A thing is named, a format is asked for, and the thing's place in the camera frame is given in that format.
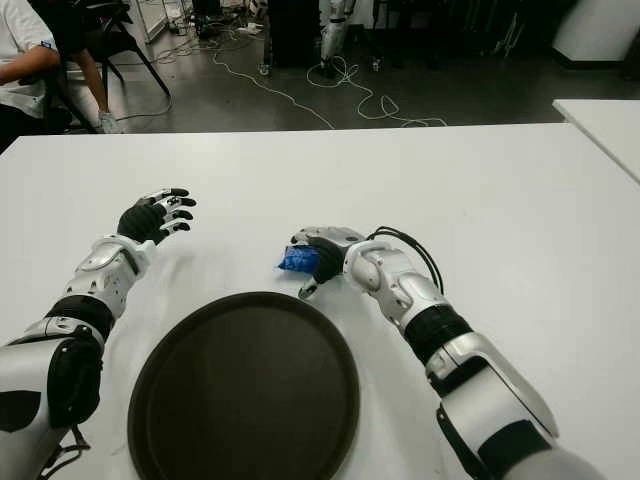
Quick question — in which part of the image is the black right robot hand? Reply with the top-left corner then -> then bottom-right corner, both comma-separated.
289,225 -> 366,300

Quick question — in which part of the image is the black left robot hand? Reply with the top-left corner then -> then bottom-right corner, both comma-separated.
117,188 -> 198,246

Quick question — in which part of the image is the blue Oreo packet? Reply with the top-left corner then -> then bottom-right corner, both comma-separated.
272,243 -> 321,274

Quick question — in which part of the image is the bare leg with white sneaker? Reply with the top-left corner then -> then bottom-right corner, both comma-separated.
59,44 -> 129,135

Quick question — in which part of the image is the round dark brown tray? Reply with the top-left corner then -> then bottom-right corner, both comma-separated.
127,292 -> 361,480

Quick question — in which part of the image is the black folding chair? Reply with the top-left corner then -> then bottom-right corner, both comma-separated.
29,0 -> 171,134

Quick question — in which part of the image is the white framed panel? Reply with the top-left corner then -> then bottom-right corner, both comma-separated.
137,0 -> 174,44

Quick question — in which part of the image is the seated person in white shirt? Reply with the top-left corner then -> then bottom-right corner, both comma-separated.
0,0 -> 74,151

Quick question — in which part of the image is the silver humanoid robot leg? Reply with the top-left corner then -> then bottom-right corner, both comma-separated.
319,0 -> 356,76

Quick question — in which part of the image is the black cabinet on casters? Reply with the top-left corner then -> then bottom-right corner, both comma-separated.
262,0 -> 324,76

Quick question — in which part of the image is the folded metal stand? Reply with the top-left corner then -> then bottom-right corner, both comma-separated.
492,12 -> 526,56

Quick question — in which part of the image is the white side table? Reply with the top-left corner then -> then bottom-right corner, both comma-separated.
552,98 -> 640,184

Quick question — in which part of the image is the white curved machine housing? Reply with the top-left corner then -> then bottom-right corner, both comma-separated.
552,0 -> 640,69

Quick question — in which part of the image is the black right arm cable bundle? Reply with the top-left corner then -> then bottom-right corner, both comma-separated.
367,226 -> 446,296

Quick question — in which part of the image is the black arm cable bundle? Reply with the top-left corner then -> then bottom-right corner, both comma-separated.
367,226 -> 446,296
42,424 -> 94,479

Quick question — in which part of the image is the white floor cable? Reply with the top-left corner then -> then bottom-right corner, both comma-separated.
199,29 -> 449,130

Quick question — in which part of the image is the black left arm cable bundle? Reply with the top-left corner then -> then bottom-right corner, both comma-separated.
42,424 -> 94,479

